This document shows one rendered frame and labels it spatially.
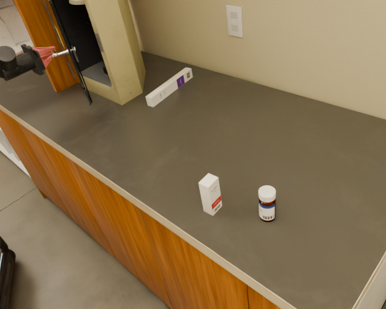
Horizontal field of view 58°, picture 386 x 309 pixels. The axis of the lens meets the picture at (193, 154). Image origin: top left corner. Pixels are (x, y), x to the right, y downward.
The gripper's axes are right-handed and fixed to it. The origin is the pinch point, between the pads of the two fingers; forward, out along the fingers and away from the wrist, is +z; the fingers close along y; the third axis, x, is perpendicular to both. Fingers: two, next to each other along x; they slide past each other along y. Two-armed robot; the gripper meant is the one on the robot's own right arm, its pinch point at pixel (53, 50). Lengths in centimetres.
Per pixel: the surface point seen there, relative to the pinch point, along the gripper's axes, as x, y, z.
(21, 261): 48, -120, -51
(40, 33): 23.8, 0.1, 6.3
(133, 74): -12.9, -16.7, 21.7
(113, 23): -13.0, 4.6, 19.1
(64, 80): 23.9, -22.4, 8.0
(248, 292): -95, -40, -13
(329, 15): -75, 2, 57
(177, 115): -38, -26, 20
